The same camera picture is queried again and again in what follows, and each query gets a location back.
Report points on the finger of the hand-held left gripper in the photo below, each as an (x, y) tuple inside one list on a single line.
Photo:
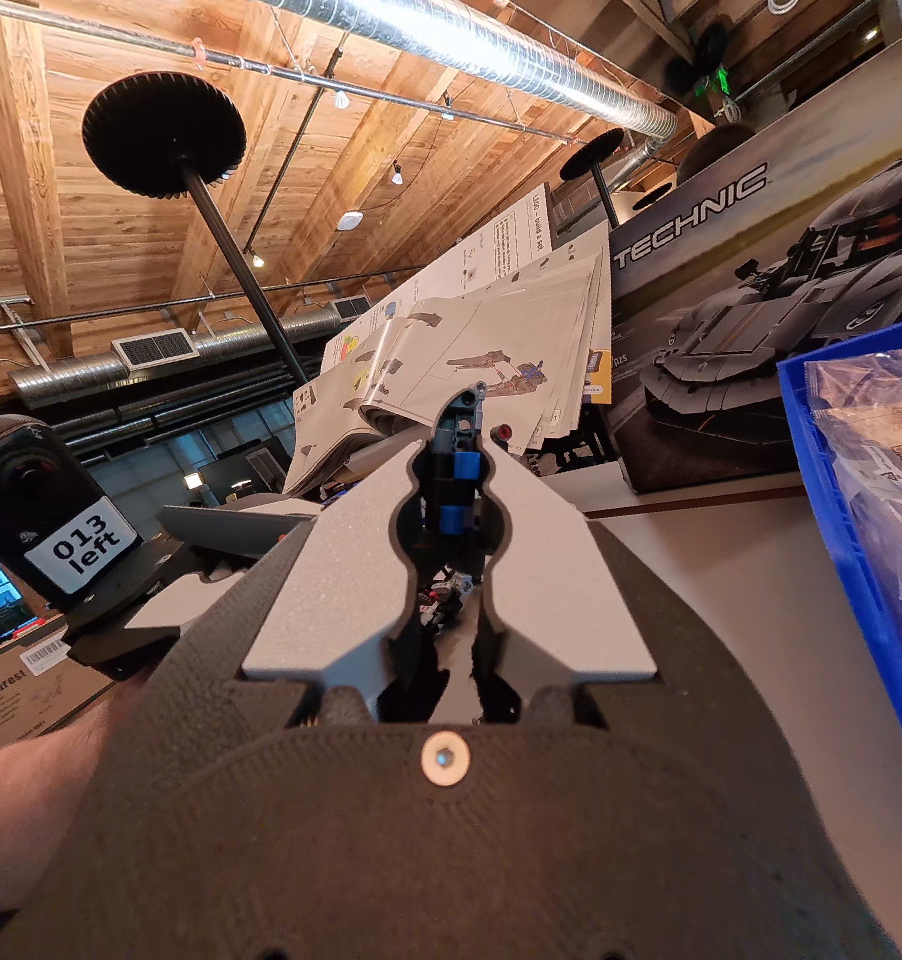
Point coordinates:
[(188, 604), (271, 510)]

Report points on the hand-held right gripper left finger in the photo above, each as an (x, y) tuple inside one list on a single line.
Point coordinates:
[(323, 592)]

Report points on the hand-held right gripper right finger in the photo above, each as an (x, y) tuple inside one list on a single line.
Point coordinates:
[(571, 592)]

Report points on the dark grey lego car assembly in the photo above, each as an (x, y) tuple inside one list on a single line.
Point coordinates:
[(462, 465)]

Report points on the open lego instruction booklet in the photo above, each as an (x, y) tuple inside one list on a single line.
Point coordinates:
[(481, 337)]

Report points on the lego set box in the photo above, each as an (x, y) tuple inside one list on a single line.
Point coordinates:
[(721, 300)]

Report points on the person's left hand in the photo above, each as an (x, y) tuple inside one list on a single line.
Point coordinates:
[(23, 810)]

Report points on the brown cardboard box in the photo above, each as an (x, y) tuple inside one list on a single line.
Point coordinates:
[(15, 697)]

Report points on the white vent grille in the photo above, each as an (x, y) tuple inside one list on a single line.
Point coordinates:
[(351, 308), (154, 347)]

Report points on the white ceiling access point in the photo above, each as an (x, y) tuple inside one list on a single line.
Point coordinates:
[(349, 220)]

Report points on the clear plastic parts bag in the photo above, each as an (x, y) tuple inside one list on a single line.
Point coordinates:
[(886, 465)]

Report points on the white printed instruction sheet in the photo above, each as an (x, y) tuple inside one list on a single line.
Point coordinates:
[(518, 232)]

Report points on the blue plastic parts bin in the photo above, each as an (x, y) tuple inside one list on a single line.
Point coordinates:
[(856, 346)]

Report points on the silver ventilation duct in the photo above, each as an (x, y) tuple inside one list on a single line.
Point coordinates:
[(83, 379), (496, 52)]

